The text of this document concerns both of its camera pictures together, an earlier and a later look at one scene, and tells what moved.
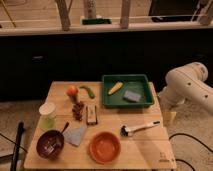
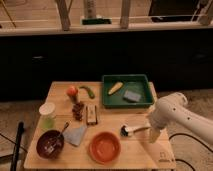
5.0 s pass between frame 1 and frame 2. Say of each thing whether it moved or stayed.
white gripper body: moved
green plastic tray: stayed
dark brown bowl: stayed
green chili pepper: stayed
